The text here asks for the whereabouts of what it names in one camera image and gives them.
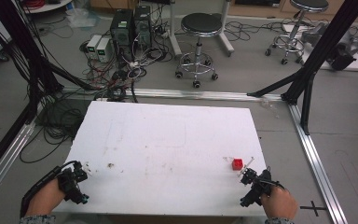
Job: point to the white power supply box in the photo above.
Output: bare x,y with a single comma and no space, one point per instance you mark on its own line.
93,45
103,49

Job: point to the black round stool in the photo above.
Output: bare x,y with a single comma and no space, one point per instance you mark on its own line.
307,4
200,25

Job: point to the person's left sleeve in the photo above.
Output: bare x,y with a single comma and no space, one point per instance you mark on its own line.
37,219

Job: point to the white stand legs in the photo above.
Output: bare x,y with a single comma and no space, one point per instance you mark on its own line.
175,34

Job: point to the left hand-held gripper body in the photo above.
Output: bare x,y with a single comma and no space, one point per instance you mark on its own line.
71,183

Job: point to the clear plastic bag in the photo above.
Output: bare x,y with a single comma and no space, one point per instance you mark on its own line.
80,17

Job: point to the grey machine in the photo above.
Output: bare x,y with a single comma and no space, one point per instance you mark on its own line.
341,46

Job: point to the black floor rail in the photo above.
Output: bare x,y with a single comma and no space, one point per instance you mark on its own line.
3,146

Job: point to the white round table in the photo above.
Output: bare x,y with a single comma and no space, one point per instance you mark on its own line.
48,6

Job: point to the black diagonal frame brace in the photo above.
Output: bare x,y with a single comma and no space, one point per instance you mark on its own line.
276,84

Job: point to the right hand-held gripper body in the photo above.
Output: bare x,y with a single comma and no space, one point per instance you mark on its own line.
259,185

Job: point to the person's right sleeve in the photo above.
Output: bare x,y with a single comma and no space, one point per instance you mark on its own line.
279,221

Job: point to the aluminium frame rail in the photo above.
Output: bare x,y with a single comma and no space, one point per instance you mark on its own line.
318,168
6,158
199,94

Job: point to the red cube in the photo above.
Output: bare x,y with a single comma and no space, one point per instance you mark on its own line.
237,164

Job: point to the person's right hand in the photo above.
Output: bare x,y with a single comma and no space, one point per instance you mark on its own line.
279,203

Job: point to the person's sleeve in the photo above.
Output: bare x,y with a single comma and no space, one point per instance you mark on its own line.
37,219
279,221

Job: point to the black computer tower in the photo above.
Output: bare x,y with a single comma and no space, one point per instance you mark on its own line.
121,31
143,26

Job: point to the person's left hand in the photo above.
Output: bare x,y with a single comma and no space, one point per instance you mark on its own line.
45,197

